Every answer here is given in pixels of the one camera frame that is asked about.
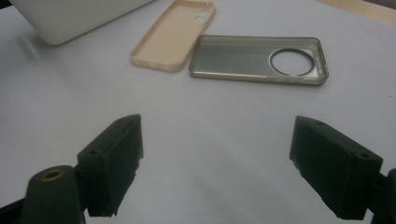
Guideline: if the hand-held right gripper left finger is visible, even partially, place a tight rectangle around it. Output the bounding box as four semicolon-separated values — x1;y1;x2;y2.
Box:
76;113;145;218

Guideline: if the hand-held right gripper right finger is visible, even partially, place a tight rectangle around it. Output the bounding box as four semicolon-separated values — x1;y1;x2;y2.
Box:
289;115;384;221

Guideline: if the beige phone case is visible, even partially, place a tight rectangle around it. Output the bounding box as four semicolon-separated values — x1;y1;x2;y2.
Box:
130;0;217;73

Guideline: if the clear grey phone case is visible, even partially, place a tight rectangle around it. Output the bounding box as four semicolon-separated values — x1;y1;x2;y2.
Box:
188;35;330;87

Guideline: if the white plastic storage box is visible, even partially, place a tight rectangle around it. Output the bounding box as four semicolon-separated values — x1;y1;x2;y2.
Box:
8;0;155;46

